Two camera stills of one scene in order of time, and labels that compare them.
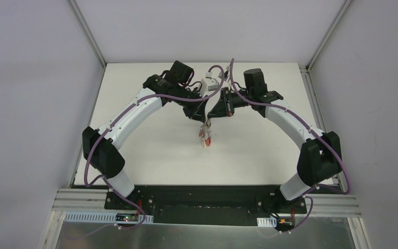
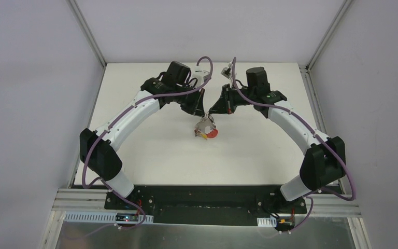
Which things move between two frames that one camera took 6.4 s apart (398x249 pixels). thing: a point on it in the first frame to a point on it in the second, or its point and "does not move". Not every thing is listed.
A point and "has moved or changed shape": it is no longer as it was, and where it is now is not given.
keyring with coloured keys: (205, 134) has moved or changed shape
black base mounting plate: (207, 204) does not move
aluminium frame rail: (68, 200) does not move
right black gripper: (224, 103) does not move
